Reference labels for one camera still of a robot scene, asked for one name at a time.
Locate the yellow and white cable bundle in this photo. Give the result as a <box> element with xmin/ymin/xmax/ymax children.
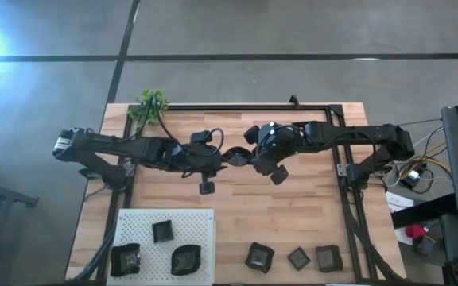
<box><xmin>386</xmin><ymin>126</ymin><xmax>455</xmax><ymax>195</ymax></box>

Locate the green potted plant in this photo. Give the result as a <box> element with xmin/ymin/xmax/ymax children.
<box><xmin>127</xmin><ymin>87</ymin><xmax>170</xmax><ymax>125</ymax></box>

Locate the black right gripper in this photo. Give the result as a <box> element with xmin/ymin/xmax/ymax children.
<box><xmin>243</xmin><ymin>125</ymin><xmax>313</xmax><ymax>186</ymax></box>

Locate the grey cloth bundle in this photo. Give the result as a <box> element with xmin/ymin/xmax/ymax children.
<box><xmin>413</xmin><ymin>237</ymin><xmax>436</xmax><ymax>257</ymax></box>

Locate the black power adapter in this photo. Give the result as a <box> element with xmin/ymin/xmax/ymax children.
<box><xmin>398</xmin><ymin>168</ymin><xmax>424</xmax><ymax>188</ymax></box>

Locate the small black square plate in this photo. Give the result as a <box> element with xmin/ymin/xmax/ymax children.
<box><xmin>151</xmin><ymin>219</ymin><xmax>175</xmax><ymax>245</ymax></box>
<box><xmin>287</xmin><ymin>245</ymin><xmax>312</xmax><ymax>272</ymax></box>

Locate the black leaf shaped plate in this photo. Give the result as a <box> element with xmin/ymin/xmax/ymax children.
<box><xmin>223</xmin><ymin>145</ymin><xmax>254</xmax><ymax>168</ymax></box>
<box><xmin>170</xmin><ymin>244</ymin><xmax>203</xmax><ymax>277</ymax></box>
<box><xmin>245</xmin><ymin>241</ymin><xmax>276</xmax><ymax>274</ymax></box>

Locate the white cardboard box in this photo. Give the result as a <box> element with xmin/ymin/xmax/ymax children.
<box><xmin>386</xmin><ymin>191</ymin><xmax>415</xmax><ymax>214</ymax></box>

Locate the black wavy square plate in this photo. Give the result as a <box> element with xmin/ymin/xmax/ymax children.
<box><xmin>315</xmin><ymin>244</ymin><xmax>344</xmax><ymax>273</ymax></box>
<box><xmin>110</xmin><ymin>242</ymin><xmax>142</xmax><ymax>278</ymax></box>

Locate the black side stand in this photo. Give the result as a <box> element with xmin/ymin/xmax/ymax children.
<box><xmin>0</xmin><ymin>157</ymin><xmax>40</xmax><ymax>286</ymax></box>

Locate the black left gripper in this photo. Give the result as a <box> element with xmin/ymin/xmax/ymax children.
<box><xmin>173</xmin><ymin>129</ymin><xmax>230</xmax><ymax>195</ymax></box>

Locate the black stand beam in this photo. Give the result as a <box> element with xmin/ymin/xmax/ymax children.
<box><xmin>390</xmin><ymin>193</ymin><xmax>458</xmax><ymax>230</ymax></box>

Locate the red cloth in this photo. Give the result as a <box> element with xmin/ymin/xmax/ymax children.
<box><xmin>406</xmin><ymin>224</ymin><xmax>428</xmax><ymax>241</ymax></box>

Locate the white perforated metal shelf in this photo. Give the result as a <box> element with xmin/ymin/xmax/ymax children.
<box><xmin>105</xmin><ymin>208</ymin><xmax>217</xmax><ymax>286</ymax></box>

